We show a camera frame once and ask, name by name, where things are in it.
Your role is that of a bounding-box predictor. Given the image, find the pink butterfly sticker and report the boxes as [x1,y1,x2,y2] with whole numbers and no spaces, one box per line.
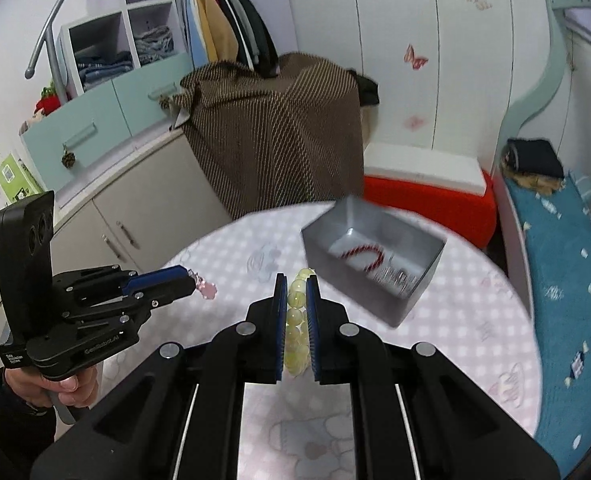
[404,44,429,71]

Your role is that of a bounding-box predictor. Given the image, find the black cloth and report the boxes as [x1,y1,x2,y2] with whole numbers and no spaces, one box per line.
[357,74,381,107]

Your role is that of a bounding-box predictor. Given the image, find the red bead bracelet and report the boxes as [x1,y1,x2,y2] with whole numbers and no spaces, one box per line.
[339,243,387,274]

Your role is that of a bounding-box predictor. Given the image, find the person's left forearm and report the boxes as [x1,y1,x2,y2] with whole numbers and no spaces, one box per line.
[0,367,57,463]

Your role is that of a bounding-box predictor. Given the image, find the white wardrobe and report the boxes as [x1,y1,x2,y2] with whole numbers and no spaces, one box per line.
[279,0,562,152]

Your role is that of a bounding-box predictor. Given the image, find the blue patterned bed sheet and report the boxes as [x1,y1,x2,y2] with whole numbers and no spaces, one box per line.
[502,170,591,479]

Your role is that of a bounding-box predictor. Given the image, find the folded blue jeans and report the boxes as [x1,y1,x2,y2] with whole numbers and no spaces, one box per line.
[75,51,134,87]

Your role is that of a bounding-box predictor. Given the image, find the brown striped cloth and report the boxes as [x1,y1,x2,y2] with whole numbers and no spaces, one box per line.
[179,52,367,221]

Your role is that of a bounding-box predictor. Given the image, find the yellow bead bracelet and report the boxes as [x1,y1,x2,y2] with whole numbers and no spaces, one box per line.
[284,268,321,377]

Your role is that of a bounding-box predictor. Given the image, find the mint green drawer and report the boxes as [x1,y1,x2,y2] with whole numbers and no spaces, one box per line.
[112,52,196,137]
[22,79,132,182]

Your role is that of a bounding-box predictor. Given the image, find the red plush toy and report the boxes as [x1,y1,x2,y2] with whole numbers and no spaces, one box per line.
[34,85,64,117]

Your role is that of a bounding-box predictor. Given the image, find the row of hanging clothes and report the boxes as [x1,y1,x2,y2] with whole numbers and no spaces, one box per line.
[172,0,281,79]

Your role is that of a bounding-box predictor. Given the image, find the mint green bunk bed frame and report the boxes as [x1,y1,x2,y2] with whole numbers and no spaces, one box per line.
[493,0,591,311]

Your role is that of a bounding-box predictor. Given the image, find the small clear pink trinket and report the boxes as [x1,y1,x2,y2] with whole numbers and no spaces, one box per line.
[188,269,220,302]

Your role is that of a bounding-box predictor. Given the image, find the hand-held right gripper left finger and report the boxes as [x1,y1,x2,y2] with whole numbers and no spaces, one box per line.
[29,273,289,480]

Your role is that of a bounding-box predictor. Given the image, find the dark folded clothing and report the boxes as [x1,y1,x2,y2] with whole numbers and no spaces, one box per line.
[505,138,565,182]

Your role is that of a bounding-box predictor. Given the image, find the beige cabinet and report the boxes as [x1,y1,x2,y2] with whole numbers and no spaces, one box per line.
[50,127,234,282]

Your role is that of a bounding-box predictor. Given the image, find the silver chain jewelry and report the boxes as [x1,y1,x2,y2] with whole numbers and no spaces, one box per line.
[373,264,417,295]

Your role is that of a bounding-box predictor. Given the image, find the red stool with white top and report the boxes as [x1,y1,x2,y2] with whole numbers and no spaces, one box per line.
[363,142,497,249]

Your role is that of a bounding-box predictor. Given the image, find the grey rectangular box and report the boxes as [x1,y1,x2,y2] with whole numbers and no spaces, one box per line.
[301,195,447,329]

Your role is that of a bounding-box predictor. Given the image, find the grey metal handrail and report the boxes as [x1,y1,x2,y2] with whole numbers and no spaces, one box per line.
[24,0,104,104]

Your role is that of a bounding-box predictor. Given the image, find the green box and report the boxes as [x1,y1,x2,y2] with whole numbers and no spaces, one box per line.
[0,153,44,205]

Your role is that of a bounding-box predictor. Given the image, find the person's left hand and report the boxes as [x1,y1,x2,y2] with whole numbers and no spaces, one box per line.
[5,366,99,409]

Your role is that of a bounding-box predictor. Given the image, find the white shelf unit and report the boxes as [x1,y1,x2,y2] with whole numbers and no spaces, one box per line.
[56,0,238,97]

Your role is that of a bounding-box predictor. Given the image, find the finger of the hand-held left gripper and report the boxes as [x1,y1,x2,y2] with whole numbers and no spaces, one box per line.
[64,279,197,334]
[52,264,190,307]

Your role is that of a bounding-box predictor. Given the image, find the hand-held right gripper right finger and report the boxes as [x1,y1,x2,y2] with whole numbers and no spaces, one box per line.
[307,274,562,480]

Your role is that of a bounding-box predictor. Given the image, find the folded grey clothes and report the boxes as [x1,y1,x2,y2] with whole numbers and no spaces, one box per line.
[135,25,174,66]

